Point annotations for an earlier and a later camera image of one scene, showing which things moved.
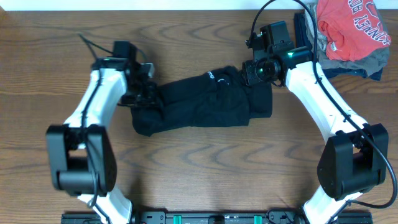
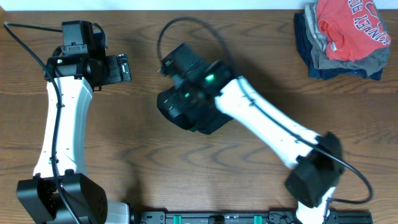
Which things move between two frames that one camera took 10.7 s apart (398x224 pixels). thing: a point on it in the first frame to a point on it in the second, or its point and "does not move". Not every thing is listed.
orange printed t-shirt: x=352 y=27 does not move
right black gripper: x=250 y=77 to x=175 y=102
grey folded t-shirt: x=366 y=63 does not move
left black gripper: x=150 y=99 to x=116 y=76
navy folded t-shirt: x=302 y=40 does not move
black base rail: x=210 y=216 does not move
